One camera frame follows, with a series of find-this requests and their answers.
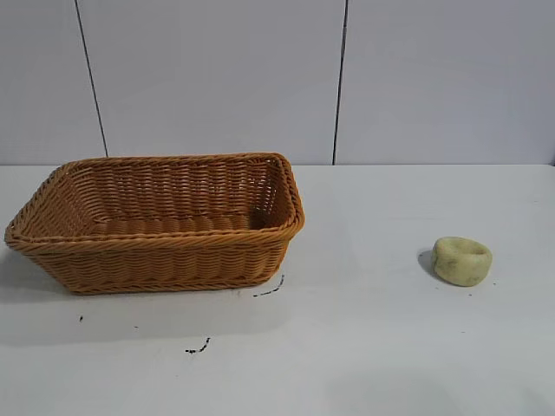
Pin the brown woven wicker basket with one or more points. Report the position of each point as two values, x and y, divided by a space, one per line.
156 255

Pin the pale yellow egg yolk pastry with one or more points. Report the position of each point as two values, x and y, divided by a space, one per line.
461 261

